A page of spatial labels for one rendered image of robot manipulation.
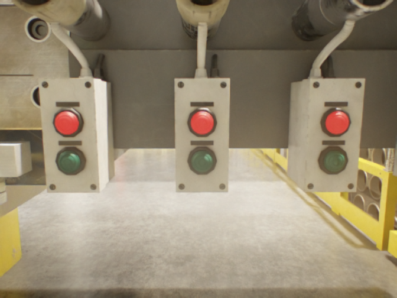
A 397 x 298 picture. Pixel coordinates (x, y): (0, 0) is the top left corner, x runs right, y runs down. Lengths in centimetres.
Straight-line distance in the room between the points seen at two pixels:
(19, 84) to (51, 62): 7
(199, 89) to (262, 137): 15
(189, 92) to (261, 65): 15
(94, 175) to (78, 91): 11
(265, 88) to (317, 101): 10
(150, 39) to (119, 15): 6
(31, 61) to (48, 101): 16
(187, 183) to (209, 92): 12
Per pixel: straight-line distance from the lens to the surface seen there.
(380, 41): 62
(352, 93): 47
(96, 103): 44
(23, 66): 61
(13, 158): 54
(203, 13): 36
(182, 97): 42
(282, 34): 57
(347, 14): 43
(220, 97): 42
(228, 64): 52
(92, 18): 49
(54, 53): 60
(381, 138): 60
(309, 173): 46
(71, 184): 47
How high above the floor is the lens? 74
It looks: 9 degrees down
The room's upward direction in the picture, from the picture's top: straight up
